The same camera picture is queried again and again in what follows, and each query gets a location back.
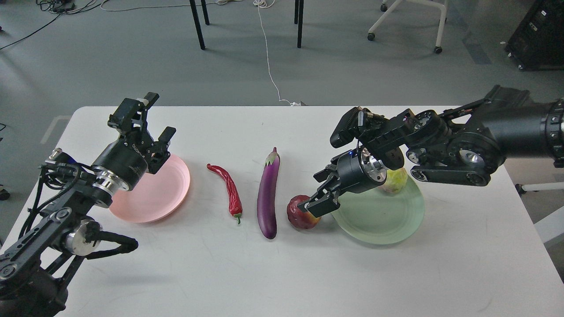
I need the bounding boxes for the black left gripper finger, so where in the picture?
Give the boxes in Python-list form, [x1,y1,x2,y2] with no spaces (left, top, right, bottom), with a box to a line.
[108,92,159,142]
[148,126,177,174]

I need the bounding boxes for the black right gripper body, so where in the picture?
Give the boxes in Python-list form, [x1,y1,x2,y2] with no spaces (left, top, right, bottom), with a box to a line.
[333,148,387,193]

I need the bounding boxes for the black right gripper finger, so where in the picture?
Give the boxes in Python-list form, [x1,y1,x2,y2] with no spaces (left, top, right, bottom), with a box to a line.
[313,164,341,191]
[297,187,341,218]

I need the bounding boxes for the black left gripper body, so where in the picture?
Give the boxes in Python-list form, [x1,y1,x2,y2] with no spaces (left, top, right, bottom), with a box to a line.
[92,134,154,191]

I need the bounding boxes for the red pomegranate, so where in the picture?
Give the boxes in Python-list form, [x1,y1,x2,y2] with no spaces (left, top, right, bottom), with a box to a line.
[286,195,322,229]

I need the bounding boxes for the green yellow custard apple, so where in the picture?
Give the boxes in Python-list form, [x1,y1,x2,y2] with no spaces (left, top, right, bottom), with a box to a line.
[378,168,408,195]

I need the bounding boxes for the purple eggplant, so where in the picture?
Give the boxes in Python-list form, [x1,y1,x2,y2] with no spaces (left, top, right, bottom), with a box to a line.
[256,147,280,240]

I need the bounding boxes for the red chili pepper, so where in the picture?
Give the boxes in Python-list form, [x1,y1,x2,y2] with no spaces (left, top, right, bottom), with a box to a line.
[206,164,242,225]

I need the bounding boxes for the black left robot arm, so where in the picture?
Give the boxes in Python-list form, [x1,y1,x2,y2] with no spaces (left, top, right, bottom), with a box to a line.
[0,92,176,317]

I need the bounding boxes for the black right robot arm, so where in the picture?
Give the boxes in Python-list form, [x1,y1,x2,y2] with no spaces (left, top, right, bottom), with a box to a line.
[298,85,564,218]

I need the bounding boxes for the pink plate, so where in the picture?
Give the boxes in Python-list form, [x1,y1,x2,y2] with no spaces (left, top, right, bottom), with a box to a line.
[109,155,191,223]

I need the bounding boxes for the green plate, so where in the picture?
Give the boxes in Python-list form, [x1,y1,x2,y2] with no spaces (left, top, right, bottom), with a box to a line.
[331,177,426,245]

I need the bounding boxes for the black table legs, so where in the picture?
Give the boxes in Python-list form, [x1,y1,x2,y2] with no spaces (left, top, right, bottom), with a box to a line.
[189,0,304,51]

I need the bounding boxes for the white chair base with casters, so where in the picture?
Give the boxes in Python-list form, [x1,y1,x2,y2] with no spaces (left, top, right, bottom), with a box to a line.
[366,0,451,55]

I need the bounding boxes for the black equipment case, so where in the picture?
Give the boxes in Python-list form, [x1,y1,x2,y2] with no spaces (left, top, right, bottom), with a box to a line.
[505,0,564,71]

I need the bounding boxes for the black cables on floor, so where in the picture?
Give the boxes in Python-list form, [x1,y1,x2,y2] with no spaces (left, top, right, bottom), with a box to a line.
[0,0,111,51]

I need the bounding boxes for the white cable on floor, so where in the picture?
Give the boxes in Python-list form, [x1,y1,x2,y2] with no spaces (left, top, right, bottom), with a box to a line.
[252,0,304,107]

